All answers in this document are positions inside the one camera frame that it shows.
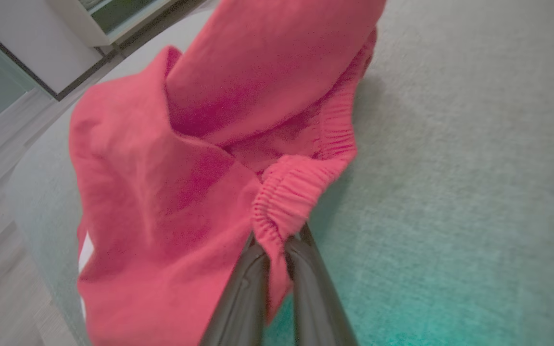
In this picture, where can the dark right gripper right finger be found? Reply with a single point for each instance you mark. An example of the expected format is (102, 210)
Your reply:
(315, 293)

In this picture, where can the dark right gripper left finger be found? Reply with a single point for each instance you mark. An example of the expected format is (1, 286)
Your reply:
(241, 298)

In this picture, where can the red mesh shorts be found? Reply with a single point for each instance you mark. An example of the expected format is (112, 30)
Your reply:
(161, 202)

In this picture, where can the grey fabric sofa seat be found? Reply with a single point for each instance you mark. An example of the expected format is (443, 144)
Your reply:
(450, 168)

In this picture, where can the white cabinet glass front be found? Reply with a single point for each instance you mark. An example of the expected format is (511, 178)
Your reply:
(113, 19)

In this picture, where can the white flat cabinet panel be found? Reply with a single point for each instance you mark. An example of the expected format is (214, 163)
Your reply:
(31, 43)

